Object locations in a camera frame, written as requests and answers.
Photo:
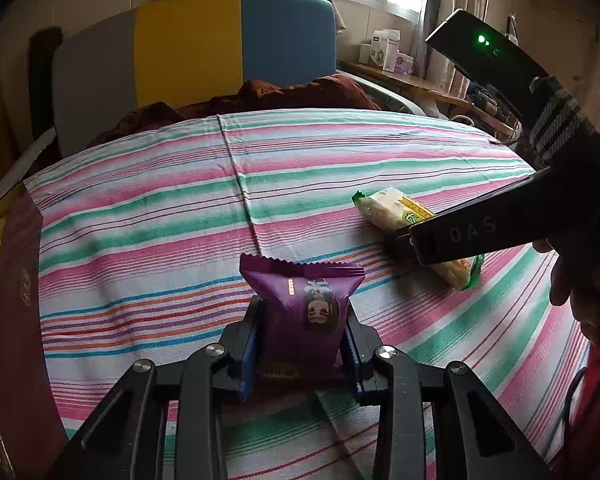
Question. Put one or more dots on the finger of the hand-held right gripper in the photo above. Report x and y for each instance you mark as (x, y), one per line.
(400, 245)

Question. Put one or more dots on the brown blanket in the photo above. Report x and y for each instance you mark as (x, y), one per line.
(305, 92)

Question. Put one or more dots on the grey yellow blue armchair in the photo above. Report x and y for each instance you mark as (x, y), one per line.
(190, 50)

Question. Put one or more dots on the tall white carton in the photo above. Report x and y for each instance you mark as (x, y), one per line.
(385, 47)

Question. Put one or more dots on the short green-edged cracker packet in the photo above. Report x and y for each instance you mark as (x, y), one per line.
(385, 207)

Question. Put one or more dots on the person's right hand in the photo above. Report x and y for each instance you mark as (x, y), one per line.
(585, 300)

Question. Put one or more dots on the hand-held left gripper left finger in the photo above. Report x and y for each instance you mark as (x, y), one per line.
(247, 360)

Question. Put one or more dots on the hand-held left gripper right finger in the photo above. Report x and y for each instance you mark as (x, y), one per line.
(352, 365)

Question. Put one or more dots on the purple tissue box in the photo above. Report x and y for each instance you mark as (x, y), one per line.
(404, 62)

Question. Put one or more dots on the striped tablecloth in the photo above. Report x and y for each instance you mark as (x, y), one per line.
(155, 220)

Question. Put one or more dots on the purple snack packet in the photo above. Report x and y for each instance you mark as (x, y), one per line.
(300, 310)

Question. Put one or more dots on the small white carton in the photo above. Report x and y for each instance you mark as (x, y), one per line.
(365, 53)

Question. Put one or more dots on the cluttered storage basket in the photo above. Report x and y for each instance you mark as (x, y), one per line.
(495, 110)

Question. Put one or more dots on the maroon and gold tin box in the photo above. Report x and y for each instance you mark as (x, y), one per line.
(20, 310)

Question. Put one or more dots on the wooden side table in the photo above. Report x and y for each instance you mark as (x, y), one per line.
(415, 87)

